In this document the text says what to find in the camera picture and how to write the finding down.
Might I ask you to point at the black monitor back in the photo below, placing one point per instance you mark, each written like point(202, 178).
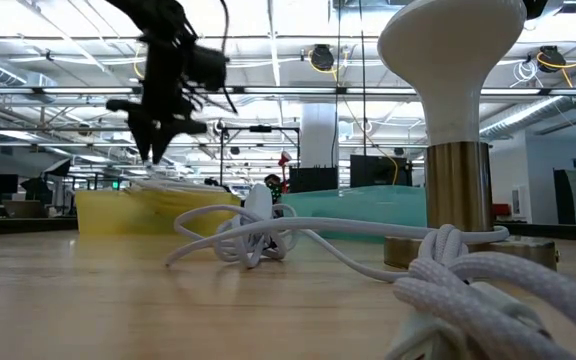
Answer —
point(313, 180)

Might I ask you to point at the white and brass lamp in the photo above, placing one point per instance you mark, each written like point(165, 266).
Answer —
point(458, 185)

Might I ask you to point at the black metal rig frame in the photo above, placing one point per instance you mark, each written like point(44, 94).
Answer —
point(222, 150)

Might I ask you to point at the white power adapter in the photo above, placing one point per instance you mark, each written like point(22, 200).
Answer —
point(258, 202)

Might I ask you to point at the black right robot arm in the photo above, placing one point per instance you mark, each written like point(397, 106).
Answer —
point(535, 7)

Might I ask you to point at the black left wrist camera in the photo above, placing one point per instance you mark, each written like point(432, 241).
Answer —
point(210, 67)

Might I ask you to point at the red desk lamp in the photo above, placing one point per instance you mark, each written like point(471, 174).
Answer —
point(284, 160)

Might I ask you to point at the teal plastic bin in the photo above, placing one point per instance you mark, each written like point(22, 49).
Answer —
point(368, 207)

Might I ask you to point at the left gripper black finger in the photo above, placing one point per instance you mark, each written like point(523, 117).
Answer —
point(141, 135)
point(160, 142)

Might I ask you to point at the person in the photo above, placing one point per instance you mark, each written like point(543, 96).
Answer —
point(273, 184)

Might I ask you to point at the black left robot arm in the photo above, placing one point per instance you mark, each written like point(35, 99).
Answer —
point(153, 15)

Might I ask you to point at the white building column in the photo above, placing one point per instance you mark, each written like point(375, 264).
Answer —
point(318, 135)

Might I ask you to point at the red box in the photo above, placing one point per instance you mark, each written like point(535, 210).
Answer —
point(501, 209)

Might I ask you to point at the long ceiling light bar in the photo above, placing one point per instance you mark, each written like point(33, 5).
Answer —
point(293, 90)

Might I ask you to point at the yellow plastic bin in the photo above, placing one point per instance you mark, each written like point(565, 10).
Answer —
point(118, 215)

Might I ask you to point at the wide black monitor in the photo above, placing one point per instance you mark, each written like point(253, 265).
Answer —
point(373, 172)

